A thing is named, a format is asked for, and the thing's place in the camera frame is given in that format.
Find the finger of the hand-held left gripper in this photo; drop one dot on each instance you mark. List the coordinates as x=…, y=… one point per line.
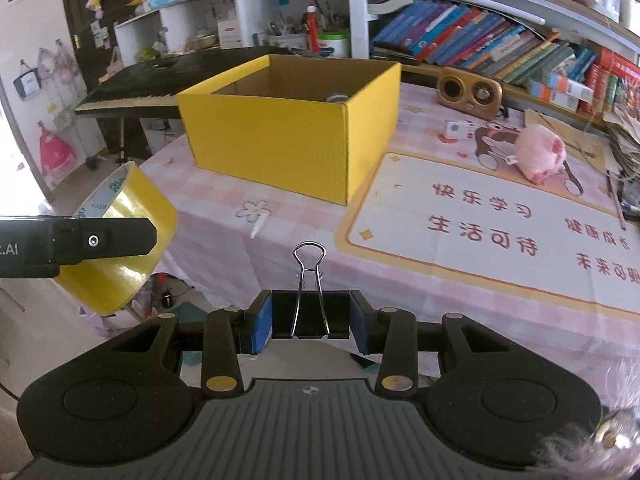
x=120, y=240

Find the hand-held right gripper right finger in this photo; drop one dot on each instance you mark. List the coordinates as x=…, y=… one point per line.
x=361, y=327

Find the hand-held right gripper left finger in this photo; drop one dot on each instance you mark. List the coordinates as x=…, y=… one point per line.
x=262, y=327

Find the black binder clip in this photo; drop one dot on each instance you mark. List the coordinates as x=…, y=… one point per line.
x=285, y=315

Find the yellow tape roll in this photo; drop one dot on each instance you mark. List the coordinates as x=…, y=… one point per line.
x=125, y=270

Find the yellow cardboard box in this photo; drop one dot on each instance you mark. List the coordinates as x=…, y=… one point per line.
x=270, y=145

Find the pink checkered desktop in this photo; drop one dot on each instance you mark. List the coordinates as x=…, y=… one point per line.
x=225, y=240

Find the pink backpack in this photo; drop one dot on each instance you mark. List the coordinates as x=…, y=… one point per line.
x=55, y=152

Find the black keyboard stand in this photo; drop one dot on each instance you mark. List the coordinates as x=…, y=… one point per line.
x=125, y=140

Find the printed desk mat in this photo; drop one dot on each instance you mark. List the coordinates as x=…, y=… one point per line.
x=475, y=240

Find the black piano keyboard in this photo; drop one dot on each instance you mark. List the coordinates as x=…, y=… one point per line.
x=145, y=85

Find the white hanging bag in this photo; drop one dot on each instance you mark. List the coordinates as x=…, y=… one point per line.
x=26, y=82

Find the small white pink toy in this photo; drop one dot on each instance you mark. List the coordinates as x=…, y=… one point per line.
x=459, y=131

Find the grey round object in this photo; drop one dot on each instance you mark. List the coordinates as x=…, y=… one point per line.
x=337, y=98

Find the dark door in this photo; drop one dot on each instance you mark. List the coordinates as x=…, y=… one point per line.
x=100, y=10

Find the small white carton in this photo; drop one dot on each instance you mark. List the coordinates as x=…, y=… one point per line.
x=228, y=34

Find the pink plush toy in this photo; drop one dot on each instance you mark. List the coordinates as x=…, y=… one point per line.
x=537, y=155

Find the wooden speaker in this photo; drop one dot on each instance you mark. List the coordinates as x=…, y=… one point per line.
x=470, y=92

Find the white jar green lid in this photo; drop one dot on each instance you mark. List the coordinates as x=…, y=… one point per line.
x=333, y=45

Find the red tube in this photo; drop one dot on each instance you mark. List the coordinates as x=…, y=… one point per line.
x=313, y=30

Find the brown cardboard sheet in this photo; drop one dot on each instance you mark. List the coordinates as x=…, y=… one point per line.
x=585, y=142

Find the row of colourful books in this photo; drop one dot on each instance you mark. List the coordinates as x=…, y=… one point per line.
x=475, y=40

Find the white bookshelf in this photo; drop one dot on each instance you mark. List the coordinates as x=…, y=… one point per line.
x=357, y=10

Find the stack of papers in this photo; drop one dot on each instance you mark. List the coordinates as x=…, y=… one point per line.
x=625, y=150

